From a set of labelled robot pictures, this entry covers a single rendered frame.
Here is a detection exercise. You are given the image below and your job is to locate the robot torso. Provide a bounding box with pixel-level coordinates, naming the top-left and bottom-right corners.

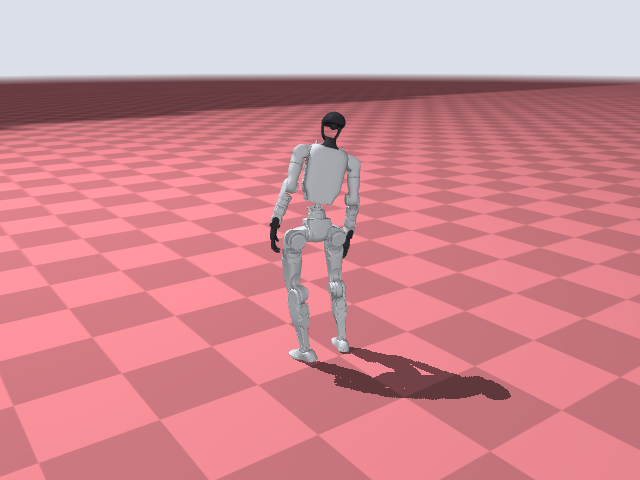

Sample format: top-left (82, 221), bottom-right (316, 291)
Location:
top-left (302, 140), bottom-right (348, 242)

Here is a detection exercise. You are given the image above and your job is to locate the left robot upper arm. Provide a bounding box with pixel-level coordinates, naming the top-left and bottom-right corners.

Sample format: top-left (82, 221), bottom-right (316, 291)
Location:
top-left (286, 144), bottom-right (312, 194)

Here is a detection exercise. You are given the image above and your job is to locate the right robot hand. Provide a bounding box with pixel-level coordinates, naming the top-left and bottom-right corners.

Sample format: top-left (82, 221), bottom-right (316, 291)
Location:
top-left (342, 230), bottom-right (354, 258)

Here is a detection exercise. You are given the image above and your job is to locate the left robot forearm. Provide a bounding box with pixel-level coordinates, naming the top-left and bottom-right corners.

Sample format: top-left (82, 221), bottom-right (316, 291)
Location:
top-left (270, 179), bottom-right (292, 225)

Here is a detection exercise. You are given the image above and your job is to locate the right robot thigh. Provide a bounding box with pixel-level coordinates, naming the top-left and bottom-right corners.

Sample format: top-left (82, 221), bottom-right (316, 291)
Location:
top-left (324, 225), bottom-right (346, 297)

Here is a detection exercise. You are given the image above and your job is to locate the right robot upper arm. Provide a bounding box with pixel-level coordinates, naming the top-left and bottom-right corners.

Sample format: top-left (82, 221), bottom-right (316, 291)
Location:
top-left (345, 155), bottom-right (361, 206)

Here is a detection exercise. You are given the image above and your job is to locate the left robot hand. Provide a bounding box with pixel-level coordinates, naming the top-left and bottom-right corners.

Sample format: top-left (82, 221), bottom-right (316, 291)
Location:
top-left (270, 217), bottom-right (281, 253)

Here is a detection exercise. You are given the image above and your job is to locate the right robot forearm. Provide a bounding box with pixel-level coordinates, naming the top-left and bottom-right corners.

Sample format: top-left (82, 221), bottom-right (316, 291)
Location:
top-left (342, 195), bottom-right (360, 236)

